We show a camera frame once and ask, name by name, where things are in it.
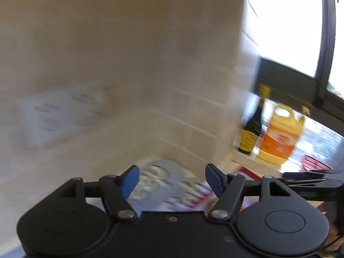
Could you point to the white wall socket right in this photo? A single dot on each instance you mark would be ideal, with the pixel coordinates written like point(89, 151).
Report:
point(87, 104)

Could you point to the white wall socket left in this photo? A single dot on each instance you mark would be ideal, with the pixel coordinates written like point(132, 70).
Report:
point(46, 117)

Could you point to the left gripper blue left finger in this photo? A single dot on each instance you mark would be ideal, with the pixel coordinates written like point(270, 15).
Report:
point(120, 185)

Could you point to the person left hand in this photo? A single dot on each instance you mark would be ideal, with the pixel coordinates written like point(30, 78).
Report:
point(334, 240)

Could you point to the dark soy sauce bottle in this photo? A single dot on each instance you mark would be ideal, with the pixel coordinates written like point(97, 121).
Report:
point(252, 129)

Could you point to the yellow detergent jug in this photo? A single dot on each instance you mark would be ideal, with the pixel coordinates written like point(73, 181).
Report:
point(283, 132)

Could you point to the red white cardboard box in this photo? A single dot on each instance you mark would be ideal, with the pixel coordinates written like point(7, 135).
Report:
point(231, 202)

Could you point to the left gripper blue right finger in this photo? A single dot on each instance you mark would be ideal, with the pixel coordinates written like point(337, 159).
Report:
point(222, 183)

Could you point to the red plastic basket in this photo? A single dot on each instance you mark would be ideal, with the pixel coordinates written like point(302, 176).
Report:
point(309, 163)

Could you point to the white wall socket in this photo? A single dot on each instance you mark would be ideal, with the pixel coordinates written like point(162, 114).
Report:
point(46, 117)
point(87, 104)

